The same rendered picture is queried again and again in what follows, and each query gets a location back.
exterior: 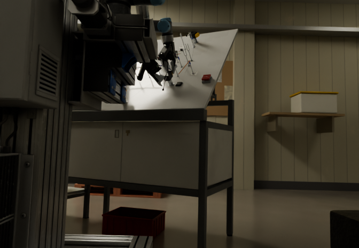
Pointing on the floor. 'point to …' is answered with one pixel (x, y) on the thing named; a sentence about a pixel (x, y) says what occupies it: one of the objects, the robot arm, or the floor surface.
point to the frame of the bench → (203, 193)
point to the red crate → (133, 222)
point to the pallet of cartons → (120, 192)
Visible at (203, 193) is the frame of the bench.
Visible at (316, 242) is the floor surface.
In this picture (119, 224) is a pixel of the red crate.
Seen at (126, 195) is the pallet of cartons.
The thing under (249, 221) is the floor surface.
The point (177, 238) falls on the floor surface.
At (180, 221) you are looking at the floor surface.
